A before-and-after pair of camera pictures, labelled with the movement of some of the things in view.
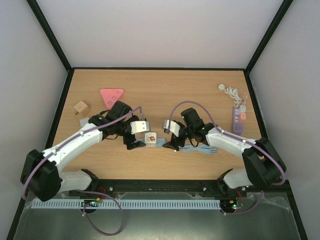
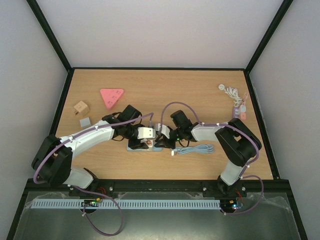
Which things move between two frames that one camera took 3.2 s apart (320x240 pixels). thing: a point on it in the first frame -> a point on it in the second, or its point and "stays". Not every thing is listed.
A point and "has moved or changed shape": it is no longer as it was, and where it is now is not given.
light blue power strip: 159,141 has moved or changed shape
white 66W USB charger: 83,121 stays
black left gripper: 127,141 stays
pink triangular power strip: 110,96 stays
